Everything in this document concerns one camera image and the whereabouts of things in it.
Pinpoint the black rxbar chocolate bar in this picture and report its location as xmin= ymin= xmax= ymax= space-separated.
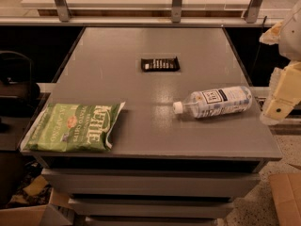
xmin=140 ymin=57 xmax=180 ymax=73

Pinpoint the green jalapeno chip bag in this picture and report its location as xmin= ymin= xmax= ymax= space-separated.
xmin=22 ymin=103 xmax=124 ymax=153

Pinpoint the grey drawer cabinet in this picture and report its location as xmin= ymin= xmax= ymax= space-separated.
xmin=19 ymin=26 xmax=283 ymax=226

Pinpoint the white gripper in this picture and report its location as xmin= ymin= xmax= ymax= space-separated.
xmin=259 ymin=0 xmax=301 ymax=125

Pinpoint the clear plastic water bottle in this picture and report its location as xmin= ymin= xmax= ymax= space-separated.
xmin=173 ymin=86 xmax=253 ymax=119

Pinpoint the left metal railing post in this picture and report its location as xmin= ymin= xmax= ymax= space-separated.
xmin=54 ymin=0 xmax=71 ymax=22

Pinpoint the cardboard box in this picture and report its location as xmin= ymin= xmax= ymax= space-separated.
xmin=269 ymin=173 xmax=301 ymax=226
xmin=0 ymin=189 xmax=74 ymax=226

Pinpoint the middle metal railing post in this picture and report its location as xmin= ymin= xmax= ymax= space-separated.
xmin=171 ymin=0 xmax=182 ymax=23

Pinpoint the cardboard box lower right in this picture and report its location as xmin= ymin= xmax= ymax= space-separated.
xmin=269 ymin=173 xmax=301 ymax=226

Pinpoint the cardboard box lower left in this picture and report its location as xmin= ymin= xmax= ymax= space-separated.
xmin=0 ymin=189 xmax=74 ymax=226

